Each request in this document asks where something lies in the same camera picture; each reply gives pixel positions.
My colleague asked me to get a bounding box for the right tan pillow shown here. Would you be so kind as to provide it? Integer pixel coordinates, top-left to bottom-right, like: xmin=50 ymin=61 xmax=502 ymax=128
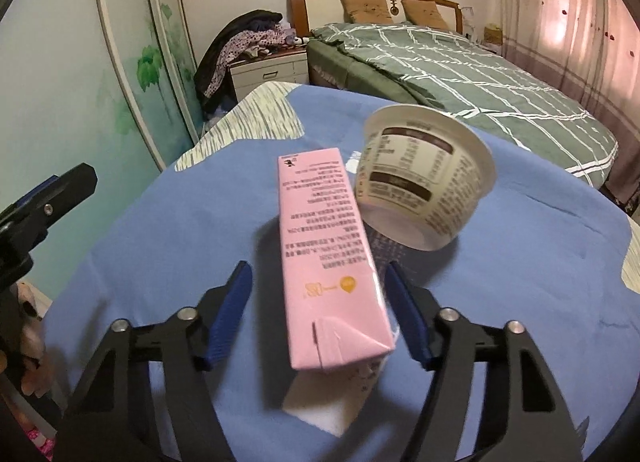
xmin=401 ymin=0 xmax=450 ymax=32

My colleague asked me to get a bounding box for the painted sliding wardrobe door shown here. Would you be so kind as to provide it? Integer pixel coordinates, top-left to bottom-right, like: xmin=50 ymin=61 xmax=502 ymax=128
xmin=1 ymin=0 xmax=203 ymax=298

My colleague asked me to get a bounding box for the blue star-print table cloth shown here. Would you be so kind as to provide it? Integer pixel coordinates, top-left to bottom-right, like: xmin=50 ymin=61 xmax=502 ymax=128
xmin=44 ymin=86 xmax=639 ymax=461

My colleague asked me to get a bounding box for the left tan pillow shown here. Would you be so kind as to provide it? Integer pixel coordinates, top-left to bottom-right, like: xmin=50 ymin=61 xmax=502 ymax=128
xmin=341 ymin=0 xmax=394 ymax=25

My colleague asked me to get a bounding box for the green white-grid duvet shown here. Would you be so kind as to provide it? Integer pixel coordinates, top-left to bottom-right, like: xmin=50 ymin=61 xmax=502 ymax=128
xmin=307 ymin=23 xmax=618 ymax=189

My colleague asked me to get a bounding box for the white yogurt cup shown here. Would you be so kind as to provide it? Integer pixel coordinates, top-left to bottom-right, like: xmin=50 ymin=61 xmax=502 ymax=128
xmin=355 ymin=104 xmax=497 ymax=252

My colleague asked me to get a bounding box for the yellow tissue box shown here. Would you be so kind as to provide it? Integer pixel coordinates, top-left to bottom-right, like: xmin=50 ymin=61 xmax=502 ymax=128
xmin=483 ymin=23 xmax=503 ymax=46

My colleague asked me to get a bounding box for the pink milk carton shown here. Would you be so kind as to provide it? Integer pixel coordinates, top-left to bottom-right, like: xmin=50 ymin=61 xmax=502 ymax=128
xmin=278 ymin=149 xmax=395 ymax=371

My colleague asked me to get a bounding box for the dark clothes pile on cabinet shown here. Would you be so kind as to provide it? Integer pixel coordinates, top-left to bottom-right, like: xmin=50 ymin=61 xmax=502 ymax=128
xmin=193 ymin=10 xmax=297 ymax=116

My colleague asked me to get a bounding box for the pink white window curtain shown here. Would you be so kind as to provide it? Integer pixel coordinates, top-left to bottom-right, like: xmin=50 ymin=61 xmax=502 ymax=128
xmin=494 ymin=0 xmax=640 ymax=143

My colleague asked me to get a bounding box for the tan pillow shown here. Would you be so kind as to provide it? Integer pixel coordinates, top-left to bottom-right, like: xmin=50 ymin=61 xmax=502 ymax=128
xmin=341 ymin=0 xmax=394 ymax=25
xmin=401 ymin=0 xmax=450 ymax=32

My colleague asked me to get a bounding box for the white bedside cabinet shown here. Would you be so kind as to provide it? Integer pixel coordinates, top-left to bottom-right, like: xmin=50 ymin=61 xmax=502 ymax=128
xmin=229 ymin=49 xmax=309 ymax=101

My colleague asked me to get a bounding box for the wooden bed with headboard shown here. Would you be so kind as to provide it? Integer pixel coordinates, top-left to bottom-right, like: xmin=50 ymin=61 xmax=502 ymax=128
xmin=288 ymin=0 xmax=618 ymax=189

